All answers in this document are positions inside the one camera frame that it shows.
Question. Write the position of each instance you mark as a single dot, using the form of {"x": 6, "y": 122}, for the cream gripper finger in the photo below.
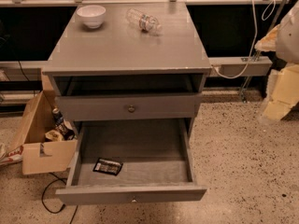
{"x": 282, "y": 94}
{"x": 268, "y": 42}

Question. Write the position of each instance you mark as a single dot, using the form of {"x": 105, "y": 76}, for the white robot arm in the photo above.
{"x": 287, "y": 45}

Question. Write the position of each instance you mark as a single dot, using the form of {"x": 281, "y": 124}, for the closed grey upper drawer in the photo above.
{"x": 87, "y": 108}

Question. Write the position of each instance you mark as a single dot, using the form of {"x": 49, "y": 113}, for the grey wooden drawer cabinet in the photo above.
{"x": 118, "y": 59}

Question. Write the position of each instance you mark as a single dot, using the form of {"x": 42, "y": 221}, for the open grey middle drawer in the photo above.
{"x": 156, "y": 163}

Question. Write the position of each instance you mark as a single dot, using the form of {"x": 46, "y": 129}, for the diagonal metal support rod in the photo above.
{"x": 266, "y": 14}

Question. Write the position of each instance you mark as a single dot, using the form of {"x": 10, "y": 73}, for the clear plastic water bottle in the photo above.
{"x": 143, "y": 21}

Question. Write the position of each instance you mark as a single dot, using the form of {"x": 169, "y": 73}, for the white ceramic bowl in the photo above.
{"x": 92, "y": 16}

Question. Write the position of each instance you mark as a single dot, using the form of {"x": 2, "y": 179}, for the dark drink can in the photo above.
{"x": 57, "y": 115}

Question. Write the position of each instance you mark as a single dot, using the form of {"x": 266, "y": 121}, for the crumpled snack bag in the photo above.
{"x": 54, "y": 136}

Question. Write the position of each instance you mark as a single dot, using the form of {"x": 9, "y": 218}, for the brown cardboard box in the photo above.
{"x": 39, "y": 155}

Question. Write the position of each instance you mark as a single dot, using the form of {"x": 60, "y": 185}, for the red white bag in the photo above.
{"x": 11, "y": 157}

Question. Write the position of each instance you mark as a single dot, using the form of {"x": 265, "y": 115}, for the grey metal rail beam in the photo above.
{"x": 228, "y": 66}

